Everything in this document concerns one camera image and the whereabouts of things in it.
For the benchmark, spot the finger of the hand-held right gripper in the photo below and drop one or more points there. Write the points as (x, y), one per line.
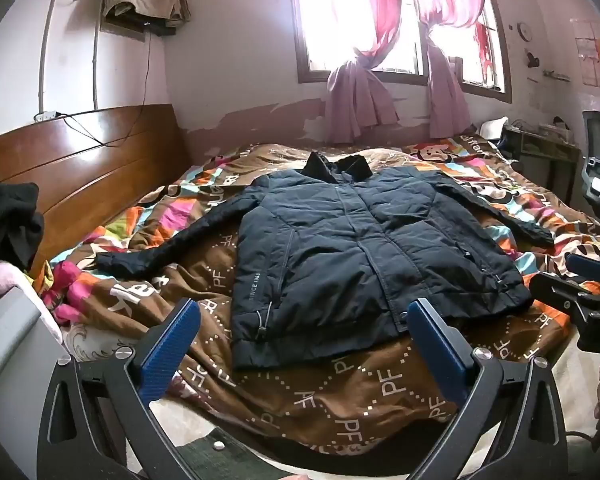
(560, 290)
(587, 266)

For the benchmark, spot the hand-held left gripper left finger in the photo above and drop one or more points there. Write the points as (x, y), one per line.
(172, 350)

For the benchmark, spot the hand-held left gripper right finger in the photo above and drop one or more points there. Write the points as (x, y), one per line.
(440, 350)

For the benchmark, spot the black padded jacket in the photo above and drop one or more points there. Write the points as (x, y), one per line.
(355, 240)

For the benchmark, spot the pile of black clothes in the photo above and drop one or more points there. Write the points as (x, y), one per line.
(5, 225)

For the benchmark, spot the cluttered desk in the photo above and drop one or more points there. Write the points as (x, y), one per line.
(545, 155)

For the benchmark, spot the printed colourful blanket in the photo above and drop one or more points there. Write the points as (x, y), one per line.
(330, 400)

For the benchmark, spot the white cloth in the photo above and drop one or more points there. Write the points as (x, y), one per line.
(494, 129)

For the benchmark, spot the pink fluffy cloth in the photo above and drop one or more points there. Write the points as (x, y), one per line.
(10, 280)

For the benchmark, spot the wooden headboard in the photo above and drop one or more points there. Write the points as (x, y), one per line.
(80, 170)

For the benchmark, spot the pink curtain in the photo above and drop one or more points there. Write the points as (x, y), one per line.
(447, 95)
(355, 105)

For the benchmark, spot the white power strip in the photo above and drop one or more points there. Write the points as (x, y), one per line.
(47, 115)

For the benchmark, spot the wall hook rail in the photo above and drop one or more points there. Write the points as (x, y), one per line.
(555, 74)

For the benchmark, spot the wall poster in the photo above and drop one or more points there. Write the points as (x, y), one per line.
(595, 55)

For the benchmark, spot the dark wall ornament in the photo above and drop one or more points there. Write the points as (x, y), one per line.
(532, 59)

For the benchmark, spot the round wall clock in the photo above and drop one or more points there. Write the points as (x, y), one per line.
(525, 31)

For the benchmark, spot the white wall pipe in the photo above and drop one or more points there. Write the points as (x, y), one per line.
(42, 60)
(95, 70)

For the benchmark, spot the black wall shelf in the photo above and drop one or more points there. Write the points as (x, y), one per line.
(130, 27)

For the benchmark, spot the window with brown frame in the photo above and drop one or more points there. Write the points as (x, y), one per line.
(320, 20)

